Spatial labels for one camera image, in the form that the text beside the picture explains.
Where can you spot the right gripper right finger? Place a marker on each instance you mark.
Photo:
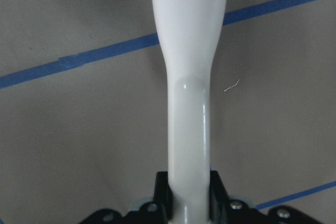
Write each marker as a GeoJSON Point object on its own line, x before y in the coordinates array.
{"type": "Point", "coordinates": [218, 198]}

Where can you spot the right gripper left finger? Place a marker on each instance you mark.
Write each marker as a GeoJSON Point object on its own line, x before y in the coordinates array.
{"type": "Point", "coordinates": [163, 194]}

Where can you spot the beige hand brush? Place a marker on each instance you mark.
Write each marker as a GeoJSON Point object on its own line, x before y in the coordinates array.
{"type": "Point", "coordinates": [188, 33]}

